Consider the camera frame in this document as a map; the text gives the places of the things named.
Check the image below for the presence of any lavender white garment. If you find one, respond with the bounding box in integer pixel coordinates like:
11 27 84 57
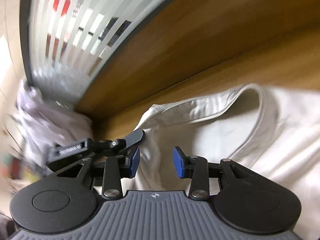
16 80 93 168

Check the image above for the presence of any cream white jacket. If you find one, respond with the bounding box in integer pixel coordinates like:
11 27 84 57
121 83 319 239

